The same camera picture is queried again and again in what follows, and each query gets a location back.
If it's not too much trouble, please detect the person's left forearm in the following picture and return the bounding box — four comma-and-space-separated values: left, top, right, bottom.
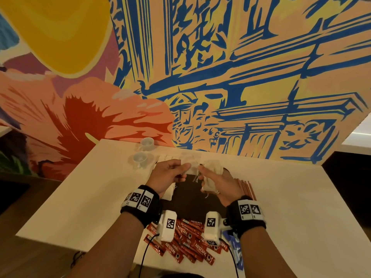
66, 211, 146, 278

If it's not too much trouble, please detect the dark brown tray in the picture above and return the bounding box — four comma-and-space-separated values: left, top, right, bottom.
162, 166, 251, 226

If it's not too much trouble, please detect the person's right hand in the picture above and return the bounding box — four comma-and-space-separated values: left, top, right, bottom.
197, 165, 247, 208

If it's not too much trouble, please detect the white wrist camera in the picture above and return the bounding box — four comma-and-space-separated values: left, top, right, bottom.
157, 209, 179, 242
202, 211, 224, 242

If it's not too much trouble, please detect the bunch of tea bags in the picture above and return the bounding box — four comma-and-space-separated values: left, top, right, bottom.
192, 159, 226, 193

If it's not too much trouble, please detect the person's right forearm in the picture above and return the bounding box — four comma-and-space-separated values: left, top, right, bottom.
239, 227, 299, 278

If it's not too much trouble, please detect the pile of red Nescafe sachets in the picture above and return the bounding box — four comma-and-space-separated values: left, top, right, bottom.
143, 218, 233, 266

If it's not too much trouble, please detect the pile of blue sachets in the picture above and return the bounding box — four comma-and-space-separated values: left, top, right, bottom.
220, 229, 247, 273

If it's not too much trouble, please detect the black camera cable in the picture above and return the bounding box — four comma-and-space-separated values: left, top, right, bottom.
137, 234, 160, 278
221, 231, 240, 278

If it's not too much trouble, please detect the row of tea bags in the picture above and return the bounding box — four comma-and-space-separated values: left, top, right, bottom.
152, 152, 201, 202

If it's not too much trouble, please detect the person's left hand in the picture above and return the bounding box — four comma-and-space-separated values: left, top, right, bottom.
145, 158, 192, 196

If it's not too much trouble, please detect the small white cup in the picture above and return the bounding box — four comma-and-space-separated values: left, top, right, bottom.
131, 151, 151, 170
138, 137, 157, 152

